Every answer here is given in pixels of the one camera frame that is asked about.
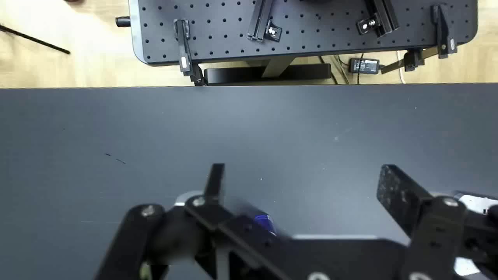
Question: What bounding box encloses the black perforated breadboard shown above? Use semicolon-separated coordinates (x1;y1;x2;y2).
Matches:
127;0;479;68

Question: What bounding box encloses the black power adapter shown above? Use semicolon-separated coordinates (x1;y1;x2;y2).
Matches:
347;57;383;77

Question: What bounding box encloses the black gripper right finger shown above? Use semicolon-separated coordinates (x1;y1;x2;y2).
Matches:
376;164;498;280

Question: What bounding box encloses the black metal clamp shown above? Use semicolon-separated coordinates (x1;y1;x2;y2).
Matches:
355;0;401;38
249;0;285;44
429;4;459;61
173;19;207;88

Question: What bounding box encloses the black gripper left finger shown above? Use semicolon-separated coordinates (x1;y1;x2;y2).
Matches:
95;163;292;280

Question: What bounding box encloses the thin black rod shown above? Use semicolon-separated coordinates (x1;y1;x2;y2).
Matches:
0;24;71;57

